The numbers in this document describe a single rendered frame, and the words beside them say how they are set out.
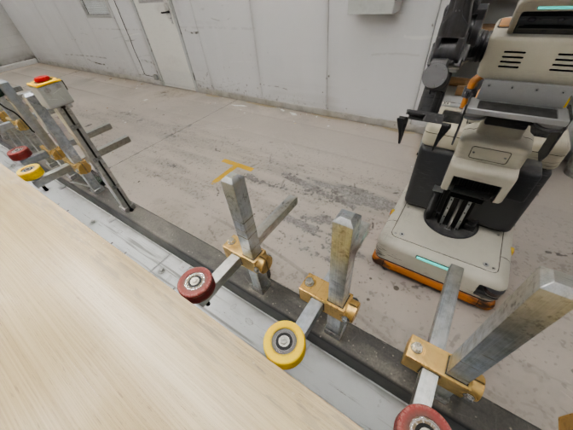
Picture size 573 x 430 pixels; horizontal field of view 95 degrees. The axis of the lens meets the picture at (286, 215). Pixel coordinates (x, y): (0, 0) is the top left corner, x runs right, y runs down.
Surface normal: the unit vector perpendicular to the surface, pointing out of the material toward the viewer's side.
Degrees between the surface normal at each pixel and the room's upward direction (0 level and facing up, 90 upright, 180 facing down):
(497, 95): 90
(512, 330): 90
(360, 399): 0
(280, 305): 0
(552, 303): 90
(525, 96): 90
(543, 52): 98
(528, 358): 0
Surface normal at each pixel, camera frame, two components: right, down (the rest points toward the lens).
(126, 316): -0.08, -0.72
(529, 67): -0.54, 0.70
